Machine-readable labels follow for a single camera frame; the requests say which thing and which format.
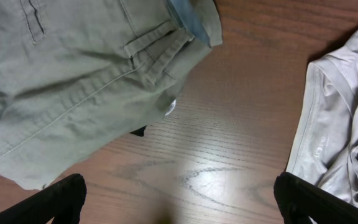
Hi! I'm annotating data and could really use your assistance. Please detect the light grey t-shirt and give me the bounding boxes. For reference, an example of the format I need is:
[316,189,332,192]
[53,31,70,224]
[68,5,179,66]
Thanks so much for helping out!
[287,30,358,208]

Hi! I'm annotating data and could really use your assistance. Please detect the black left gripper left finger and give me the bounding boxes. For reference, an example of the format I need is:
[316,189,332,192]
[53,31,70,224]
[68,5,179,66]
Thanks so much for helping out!
[0,174,87,224]

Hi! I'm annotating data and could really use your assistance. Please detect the folded khaki shorts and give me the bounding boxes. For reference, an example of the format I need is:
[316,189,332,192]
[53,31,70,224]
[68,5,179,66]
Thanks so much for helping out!
[0,0,223,190]

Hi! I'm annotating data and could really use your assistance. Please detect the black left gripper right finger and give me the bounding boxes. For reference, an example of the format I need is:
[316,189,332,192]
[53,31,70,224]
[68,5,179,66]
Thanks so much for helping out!
[273,172,358,224]

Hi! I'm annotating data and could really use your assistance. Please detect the black garment under shorts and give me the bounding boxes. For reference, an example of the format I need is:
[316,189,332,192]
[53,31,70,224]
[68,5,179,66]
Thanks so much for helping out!
[131,126,146,137]

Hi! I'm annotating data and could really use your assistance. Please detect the white folded garment under shorts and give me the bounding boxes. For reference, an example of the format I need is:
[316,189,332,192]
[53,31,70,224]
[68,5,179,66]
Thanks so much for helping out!
[165,100,177,116]

